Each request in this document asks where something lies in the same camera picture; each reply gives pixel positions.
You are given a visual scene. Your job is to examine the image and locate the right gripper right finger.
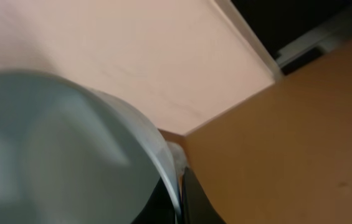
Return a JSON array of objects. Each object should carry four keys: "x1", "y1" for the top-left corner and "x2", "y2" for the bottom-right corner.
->
[{"x1": 181, "y1": 167, "x2": 226, "y2": 224}]

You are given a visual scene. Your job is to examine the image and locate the light blue bowl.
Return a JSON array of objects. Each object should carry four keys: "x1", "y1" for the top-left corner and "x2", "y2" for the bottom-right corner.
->
[{"x1": 0, "y1": 70, "x2": 182, "y2": 223}]

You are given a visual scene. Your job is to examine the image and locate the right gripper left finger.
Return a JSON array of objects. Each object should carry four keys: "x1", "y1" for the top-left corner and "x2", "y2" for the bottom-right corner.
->
[{"x1": 131, "y1": 179, "x2": 176, "y2": 224}]

